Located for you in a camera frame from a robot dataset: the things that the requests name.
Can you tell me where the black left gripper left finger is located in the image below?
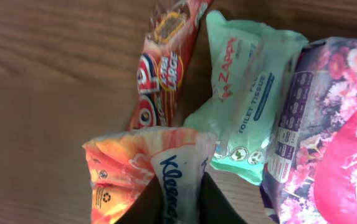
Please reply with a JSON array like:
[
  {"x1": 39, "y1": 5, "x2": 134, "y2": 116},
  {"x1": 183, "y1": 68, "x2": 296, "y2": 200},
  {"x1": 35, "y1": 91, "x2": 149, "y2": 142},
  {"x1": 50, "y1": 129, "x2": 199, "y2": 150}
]
[{"x1": 115, "y1": 176, "x2": 163, "y2": 224}]

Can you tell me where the purple pink floral packet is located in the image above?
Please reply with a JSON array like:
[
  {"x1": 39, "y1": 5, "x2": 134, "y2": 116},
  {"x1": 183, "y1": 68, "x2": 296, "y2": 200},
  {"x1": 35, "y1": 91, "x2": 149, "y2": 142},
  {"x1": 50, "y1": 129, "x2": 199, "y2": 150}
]
[{"x1": 260, "y1": 37, "x2": 357, "y2": 224}]

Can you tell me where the mint green tissue pack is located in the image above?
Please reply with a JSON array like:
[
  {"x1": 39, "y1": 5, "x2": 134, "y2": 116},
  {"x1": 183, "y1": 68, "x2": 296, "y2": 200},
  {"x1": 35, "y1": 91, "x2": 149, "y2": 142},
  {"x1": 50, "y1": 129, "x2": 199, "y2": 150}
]
[{"x1": 184, "y1": 11, "x2": 308, "y2": 185}]

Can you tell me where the orange Kleenex tissue pack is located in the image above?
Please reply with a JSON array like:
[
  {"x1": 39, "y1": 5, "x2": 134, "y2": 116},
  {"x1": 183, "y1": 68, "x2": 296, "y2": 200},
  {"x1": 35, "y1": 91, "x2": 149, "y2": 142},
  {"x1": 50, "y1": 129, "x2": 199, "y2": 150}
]
[{"x1": 83, "y1": 126, "x2": 217, "y2": 223}]

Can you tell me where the orange chocolate bar wrapper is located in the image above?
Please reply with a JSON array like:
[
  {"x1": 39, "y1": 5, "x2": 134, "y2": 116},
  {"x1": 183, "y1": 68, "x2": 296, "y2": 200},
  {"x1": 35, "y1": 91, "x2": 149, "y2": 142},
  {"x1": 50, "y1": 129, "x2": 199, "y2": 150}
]
[{"x1": 128, "y1": 0, "x2": 210, "y2": 129}]

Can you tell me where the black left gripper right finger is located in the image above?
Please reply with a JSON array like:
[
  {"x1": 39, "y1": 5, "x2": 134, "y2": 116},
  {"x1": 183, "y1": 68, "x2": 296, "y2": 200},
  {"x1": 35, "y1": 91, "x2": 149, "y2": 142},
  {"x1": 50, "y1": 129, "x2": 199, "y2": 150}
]
[{"x1": 199, "y1": 172, "x2": 247, "y2": 224}]

